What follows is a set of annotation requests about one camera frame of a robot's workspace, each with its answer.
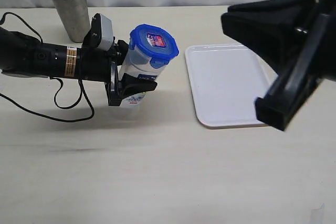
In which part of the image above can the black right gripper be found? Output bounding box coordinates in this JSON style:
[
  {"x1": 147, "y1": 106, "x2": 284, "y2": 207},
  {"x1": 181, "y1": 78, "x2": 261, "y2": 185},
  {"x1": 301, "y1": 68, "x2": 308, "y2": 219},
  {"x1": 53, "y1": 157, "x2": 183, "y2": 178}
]
[{"x1": 221, "y1": 0, "x2": 335, "y2": 131}]

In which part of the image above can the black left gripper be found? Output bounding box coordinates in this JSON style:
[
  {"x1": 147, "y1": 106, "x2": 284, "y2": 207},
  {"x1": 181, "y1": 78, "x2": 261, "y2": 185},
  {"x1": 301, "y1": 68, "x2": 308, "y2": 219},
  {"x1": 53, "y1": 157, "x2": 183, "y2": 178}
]
[{"x1": 77, "y1": 13, "x2": 157, "y2": 106}]

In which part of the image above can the clear plastic tall container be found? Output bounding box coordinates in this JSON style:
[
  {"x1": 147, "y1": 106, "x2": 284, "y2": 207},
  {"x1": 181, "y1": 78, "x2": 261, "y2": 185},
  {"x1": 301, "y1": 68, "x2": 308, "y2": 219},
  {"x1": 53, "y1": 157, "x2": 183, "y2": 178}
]
[{"x1": 119, "y1": 47, "x2": 169, "y2": 109}]

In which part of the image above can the stainless steel cup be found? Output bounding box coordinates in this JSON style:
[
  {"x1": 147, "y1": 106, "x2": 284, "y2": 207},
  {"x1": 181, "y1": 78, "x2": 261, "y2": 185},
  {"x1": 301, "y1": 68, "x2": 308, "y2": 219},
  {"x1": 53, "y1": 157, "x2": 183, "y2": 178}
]
[{"x1": 52, "y1": 0, "x2": 90, "y2": 43}]

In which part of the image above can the blue plastic lid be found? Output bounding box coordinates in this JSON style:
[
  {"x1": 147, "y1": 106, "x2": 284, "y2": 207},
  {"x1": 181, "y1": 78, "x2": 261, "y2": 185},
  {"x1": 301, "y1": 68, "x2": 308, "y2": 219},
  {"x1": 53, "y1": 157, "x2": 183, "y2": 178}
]
[{"x1": 129, "y1": 24, "x2": 179, "y2": 69}]

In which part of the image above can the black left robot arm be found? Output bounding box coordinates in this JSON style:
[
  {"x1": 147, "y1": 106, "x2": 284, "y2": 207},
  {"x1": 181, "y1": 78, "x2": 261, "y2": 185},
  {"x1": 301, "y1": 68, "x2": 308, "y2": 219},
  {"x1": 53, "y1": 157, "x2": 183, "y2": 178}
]
[{"x1": 1, "y1": 13, "x2": 132, "y2": 106}]

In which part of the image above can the white rectangular plastic tray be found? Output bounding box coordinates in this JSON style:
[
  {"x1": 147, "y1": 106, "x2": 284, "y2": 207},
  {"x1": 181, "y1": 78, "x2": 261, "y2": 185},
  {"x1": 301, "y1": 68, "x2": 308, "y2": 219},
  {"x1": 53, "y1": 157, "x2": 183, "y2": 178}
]
[{"x1": 185, "y1": 44, "x2": 269, "y2": 129}]

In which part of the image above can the black cable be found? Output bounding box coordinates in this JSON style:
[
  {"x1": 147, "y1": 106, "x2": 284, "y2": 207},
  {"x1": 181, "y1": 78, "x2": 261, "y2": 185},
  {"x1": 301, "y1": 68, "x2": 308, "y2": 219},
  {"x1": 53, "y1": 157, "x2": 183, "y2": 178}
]
[{"x1": 0, "y1": 11, "x2": 95, "y2": 123}]

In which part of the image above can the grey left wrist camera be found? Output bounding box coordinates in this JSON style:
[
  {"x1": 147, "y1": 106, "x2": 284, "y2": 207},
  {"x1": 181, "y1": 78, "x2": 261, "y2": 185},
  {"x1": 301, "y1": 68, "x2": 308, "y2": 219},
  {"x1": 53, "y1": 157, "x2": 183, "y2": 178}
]
[{"x1": 98, "y1": 14, "x2": 114, "y2": 51}]

